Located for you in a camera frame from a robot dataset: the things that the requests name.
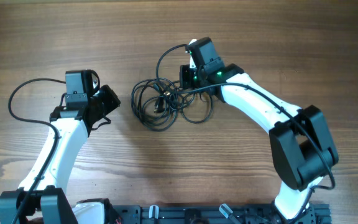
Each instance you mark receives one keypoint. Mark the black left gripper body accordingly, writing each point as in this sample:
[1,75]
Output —
[109,100]

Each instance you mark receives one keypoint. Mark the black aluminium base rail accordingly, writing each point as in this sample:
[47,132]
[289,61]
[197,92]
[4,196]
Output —
[247,214]

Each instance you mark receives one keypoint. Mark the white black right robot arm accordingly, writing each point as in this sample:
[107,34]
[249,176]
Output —
[302,146]

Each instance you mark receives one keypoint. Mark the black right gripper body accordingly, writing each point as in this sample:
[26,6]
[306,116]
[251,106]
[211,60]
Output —
[185,73]

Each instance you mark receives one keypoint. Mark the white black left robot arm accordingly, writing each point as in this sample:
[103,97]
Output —
[40,197]

